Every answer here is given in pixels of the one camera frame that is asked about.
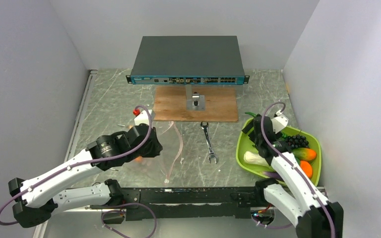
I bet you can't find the clear zip top bag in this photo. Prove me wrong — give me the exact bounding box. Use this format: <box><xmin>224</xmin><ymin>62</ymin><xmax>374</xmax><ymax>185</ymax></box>
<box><xmin>135</xmin><ymin>121</ymin><xmax>183</xmax><ymax>187</ymax></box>

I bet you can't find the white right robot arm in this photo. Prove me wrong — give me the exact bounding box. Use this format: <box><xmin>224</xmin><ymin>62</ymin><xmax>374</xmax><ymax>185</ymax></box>
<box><xmin>236</xmin><ymin>113</ymin><xmax>344</xmax><ymax>238</ymax></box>

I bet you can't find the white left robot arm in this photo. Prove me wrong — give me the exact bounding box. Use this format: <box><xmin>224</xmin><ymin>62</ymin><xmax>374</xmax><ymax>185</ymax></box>
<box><xmin>8</xmin><ymin>123</ymin><xmax>163</xmax><ymax>228</ymax></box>

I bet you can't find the lime green food tray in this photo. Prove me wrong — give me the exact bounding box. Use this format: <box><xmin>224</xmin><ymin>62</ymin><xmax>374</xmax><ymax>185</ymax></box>
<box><xmin>236</xmin><ymin>118</ymin><xmax>322</xmax><ymax>186</ymax></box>

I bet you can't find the white green bok choy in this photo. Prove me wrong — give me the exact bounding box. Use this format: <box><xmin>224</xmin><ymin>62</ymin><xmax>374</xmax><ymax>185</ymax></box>
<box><xmin>244</xmin><ymin>151</ymin><xmax>269</xmax><ymax>167</ymax></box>

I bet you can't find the brown wooden board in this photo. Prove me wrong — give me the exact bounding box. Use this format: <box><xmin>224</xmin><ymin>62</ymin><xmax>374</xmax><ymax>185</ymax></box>
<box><xmin>153</xmin><ymin>86</ymin><xmax>239</xmax><ymax>122</ymax></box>

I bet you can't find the black grape bunch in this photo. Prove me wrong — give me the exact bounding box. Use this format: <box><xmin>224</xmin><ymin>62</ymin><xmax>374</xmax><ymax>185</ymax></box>
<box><xmin>285</xmin><ymin>134</ymin><xmax>309</xmax><ymax>149</ymax></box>

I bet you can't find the purple eggplant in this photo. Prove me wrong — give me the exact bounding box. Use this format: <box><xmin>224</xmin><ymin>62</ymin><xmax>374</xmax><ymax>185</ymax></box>
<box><xmin>262</xmin><ymin>171</ymin><xmax>282</xmax><ymax>181</ymax></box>

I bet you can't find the silver open-end wrench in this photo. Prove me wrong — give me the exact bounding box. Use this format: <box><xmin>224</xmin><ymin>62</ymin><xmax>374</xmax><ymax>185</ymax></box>
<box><xmin>200</xmin><ymin>122</ymin><xmax>219</xmax><ymax>164</ymax></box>

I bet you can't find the green orange mango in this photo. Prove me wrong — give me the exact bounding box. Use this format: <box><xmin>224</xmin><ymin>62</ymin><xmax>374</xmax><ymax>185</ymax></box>
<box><xmin>292</xmin><ymin>148</ymin><xmax>317</xmax><ymax>162</ymax></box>

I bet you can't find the orange fruit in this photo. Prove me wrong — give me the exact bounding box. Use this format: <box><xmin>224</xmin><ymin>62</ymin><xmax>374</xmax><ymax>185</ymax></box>
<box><xmin>300</xmin><ymin>161</ymin><xmax>313</xmax><ymax>179</ymax></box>

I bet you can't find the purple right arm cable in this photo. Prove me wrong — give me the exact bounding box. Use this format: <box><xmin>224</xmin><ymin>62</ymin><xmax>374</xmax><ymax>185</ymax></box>
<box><xmin>251</xmin><ymin>102</ymin><xmax>337</xmax><ymax>238</ymax></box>

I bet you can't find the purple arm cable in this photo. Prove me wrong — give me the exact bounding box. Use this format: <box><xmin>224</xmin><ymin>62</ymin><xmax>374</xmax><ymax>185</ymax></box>
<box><xmin>251</xmin><ymin>102</ymin><xmax>337</xmax><ymax>238</ymax></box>
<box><xmin>0</xmin><ymin>105</ymin><xmax>153</xmax><ymax>227</ymax></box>

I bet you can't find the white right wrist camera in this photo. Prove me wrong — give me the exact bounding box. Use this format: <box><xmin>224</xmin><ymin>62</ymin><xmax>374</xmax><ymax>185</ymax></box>
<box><xmin>271</xmin><ymin>110</ymin><xmax>289</xmax><ymax>134</ymax></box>

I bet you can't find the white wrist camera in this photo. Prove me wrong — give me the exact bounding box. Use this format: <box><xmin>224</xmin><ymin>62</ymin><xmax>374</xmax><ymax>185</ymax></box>
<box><xmin>133</xmin><ymin>110</ymin><xmax>155</xmax><ymax>125</ymax></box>
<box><xmin>271</xmin><ymin>110</ymin><xmax>289</xmax><ymax>134</ymax></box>

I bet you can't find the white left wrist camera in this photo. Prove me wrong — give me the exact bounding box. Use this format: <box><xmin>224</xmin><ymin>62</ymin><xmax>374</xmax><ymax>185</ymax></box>
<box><xmin>133</xmin><ymin>110</ymin><xmax>155</xmax><ymax>125</ymax></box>

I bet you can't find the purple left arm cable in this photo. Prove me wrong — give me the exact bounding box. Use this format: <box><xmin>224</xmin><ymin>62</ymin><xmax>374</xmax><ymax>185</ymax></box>
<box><xmin>0</xmin><ymin>105</ymin><xmax>153</xmax><ymax>227</ymax></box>

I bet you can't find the metal switch stand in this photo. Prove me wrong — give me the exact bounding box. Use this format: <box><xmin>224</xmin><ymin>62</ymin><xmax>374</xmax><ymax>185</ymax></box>
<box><xmin>185</xmin><ymin>84</ymin><xmax>206</xmax><ymax>111</ymax></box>

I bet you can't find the grey network switch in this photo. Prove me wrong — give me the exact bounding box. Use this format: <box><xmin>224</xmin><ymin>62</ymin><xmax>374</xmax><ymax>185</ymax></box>
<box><xmin>126</xmin><ymin>36</ymin><xmax>250</xmax><ymax>85</ymax></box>

